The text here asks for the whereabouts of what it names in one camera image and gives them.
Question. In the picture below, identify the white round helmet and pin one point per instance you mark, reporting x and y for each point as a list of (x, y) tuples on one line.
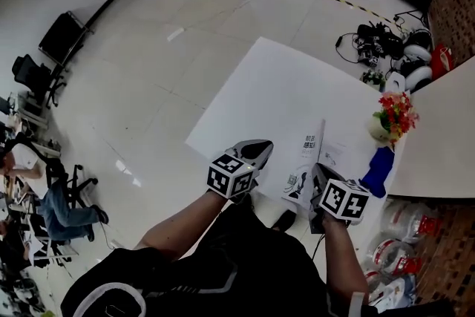
[(417, 76), (418, 52)]

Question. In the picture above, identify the black folding chair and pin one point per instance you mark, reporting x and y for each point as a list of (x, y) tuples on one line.
[(61, 37)]

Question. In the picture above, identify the person's left forearm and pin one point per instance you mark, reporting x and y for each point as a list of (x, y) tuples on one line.
[(178, 230)]

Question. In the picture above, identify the white book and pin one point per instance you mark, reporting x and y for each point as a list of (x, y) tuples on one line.
[(310, 159)]

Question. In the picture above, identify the white plastic container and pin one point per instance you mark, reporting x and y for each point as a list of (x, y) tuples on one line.
[(396, 82)]

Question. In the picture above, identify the red bag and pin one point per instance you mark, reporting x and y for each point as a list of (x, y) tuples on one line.
[(441, 61)]

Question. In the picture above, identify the blue cloth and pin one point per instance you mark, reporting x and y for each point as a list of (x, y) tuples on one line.
[(378, 172)]

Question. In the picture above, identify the person's black shoe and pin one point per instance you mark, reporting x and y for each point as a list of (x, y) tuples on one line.
[(285, 221)]

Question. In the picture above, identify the clear plastic jug red label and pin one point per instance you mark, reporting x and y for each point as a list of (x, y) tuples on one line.
[(412, 221), (393, 258)]

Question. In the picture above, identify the black swivel chair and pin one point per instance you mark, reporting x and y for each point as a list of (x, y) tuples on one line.
[(74, 185)]

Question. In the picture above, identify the person's right forearm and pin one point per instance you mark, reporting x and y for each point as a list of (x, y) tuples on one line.
[(343, 260)]

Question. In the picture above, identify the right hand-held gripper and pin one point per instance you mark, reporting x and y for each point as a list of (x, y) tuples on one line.
[(343, 198)]

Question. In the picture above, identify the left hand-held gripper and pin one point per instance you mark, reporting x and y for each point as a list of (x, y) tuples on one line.
[(231, 178)]

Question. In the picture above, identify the white vase with red flowers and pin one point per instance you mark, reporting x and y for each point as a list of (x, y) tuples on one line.
[(395, 115)]

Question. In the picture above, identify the black office chair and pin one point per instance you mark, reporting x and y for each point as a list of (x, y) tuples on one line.
[(31, 76)]

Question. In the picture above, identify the person's black clothing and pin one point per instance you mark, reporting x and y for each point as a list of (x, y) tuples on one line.
[(237, 271)]

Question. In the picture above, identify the yellow black floor tape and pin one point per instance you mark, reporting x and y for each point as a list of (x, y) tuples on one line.
[(356, 6)]

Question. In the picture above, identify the small green potted plant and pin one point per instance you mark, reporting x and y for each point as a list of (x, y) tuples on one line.
[(373, 77)]

